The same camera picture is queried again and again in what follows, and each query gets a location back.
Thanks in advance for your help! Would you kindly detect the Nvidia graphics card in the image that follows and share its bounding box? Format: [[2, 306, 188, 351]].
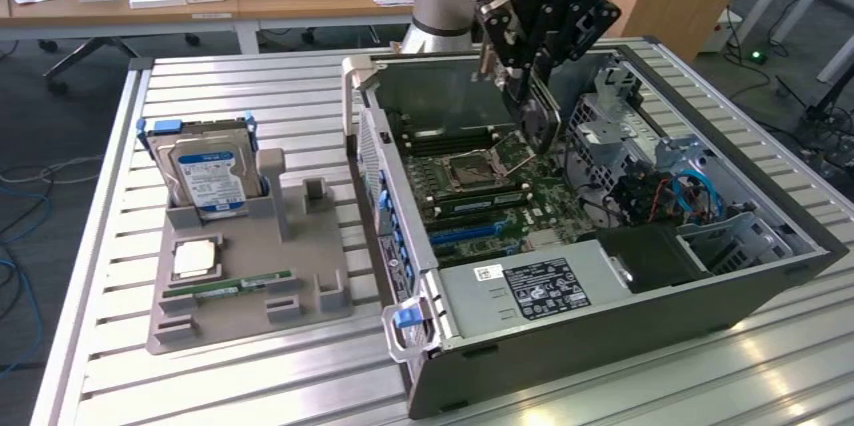
[[474, 0, 560, 156]]

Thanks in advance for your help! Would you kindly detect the white box red button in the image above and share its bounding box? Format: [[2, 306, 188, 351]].
[[696, 8, 743, 56]]

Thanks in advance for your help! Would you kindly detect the large metal disk bay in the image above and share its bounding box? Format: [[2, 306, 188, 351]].
[[565, 63, 712, 187]]

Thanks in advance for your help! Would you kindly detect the metal socket cover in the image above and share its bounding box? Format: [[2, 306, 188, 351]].
[[490, 133, 542, 175]]

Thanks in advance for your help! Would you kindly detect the CPU socket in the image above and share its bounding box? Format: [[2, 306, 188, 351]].
[[445, 150, 505, 192]]

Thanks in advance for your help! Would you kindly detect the green motherboard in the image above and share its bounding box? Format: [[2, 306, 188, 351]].
[[384, 113, 605, 270]]

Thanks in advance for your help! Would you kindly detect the blue expansion slot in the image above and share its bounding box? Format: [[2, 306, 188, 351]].
[[425, 223, 506, 245]]

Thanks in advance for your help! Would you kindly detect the silver chipset heatsink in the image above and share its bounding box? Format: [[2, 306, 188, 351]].
[[522, 231, 563, 253]]

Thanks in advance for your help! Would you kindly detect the small metal disk bay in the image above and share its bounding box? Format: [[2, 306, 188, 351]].
[[676, 210, 799, 275]]

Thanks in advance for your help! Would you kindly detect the hard disk blue carrier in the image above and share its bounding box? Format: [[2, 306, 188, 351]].
[[133, 113, 261, 207]]

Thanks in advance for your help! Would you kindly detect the hard disk blue label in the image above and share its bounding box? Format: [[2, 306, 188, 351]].
[[153, 138, 262, 221]]

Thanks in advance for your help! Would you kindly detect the grey power supply unit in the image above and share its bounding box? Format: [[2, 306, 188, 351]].
[[432, 240, 633, 340]]

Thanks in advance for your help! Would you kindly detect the black chair base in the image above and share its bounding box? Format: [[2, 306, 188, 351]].
[[39, 35, 142, 95]]

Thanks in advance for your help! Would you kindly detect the silver CPU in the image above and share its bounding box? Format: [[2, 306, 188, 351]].
[[169, 239, 221, 281]]

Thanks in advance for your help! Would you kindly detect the green RAM stick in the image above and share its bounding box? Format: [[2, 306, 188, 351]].
[[162, 269, 294, 300]]

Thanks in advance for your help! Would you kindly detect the open black PC case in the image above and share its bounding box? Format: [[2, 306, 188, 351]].
[[340, 43, 849, 421]]

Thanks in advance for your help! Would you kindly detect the grey parts rack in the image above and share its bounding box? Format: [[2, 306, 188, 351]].
[[144, 147, 356, 358]]

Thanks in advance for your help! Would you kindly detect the black disk power wire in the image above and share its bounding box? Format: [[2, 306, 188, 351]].
[[609, 173, 665, 225]]

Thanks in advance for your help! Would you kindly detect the blue disk wire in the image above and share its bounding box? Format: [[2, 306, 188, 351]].
[[669, 170, 727, 220]]

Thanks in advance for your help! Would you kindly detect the blue floor cable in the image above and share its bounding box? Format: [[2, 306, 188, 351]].
[[0, 184, 54, 377]]

